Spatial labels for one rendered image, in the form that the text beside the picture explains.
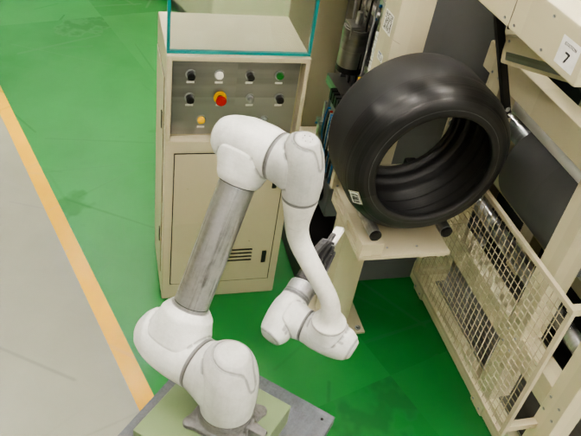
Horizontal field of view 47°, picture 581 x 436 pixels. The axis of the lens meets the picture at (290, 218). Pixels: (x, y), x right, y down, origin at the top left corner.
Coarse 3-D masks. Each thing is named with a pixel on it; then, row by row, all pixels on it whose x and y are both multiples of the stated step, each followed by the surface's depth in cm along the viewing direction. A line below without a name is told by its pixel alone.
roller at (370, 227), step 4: (360, 216) 246; (364, 216) 244; (364, 220) 243; (368, 220) 242; (364, 224) 242; (368, 224) 240; (372, 224) 240; (376, 224) 241; (368, 228) 239; (372, 228) 238; (376, 228) 238; (368, 232) 239; (372, 232) 237; (376, 232) 237; (372, 236) 238; (376, 236) 238; (380, 236) 239
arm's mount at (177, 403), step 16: (176, 384) 198; (176, 400) 194; (192, 400) 195; (272, 400) 199; (160, 416) 189; (176, 416) 190; (272, 416) 194; (288, 416) 201; (144, 432) 184; (160, 432) 185; (176, 432) 186; (192, 432) 186; (272, 432) 190
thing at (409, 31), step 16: (400, 0) 223; (416, 0) 223; (432, 0) 225; (384, 16) 237; (400, 16) 226; (416, 16) 227; (384, 32) 237; (400, 32) 230; (416, 32) 231; (384, 48) 238; (400, 48) 234; (416, 48) 235; (384, 160) 265; (336, 224) 295; (336, 256) 297; (352, 256) 296; (336, 272) 301; (352, 272) 303; (336, 288) 308; (352, 288) 310; (320, 304) 323
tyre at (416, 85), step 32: (384, 64) 222; (416, 64) 217; (448, 64) 218; (352, 96) 222; (384, 96) 211; (416, 96) 207; (448, 96) 207; (480, 96) 211; (352, 128) 217; (384, 128) 209; (448, 128) 254; (480, 128) 246; (352, 160) 217; (416, 160) 260; (448, 160) 258; (480, 160) 246; (384, 192) 258; (416, 192) 258; (448, 192) 252; (480, 192) 235; (384, 224) 238; (416, 224) 238
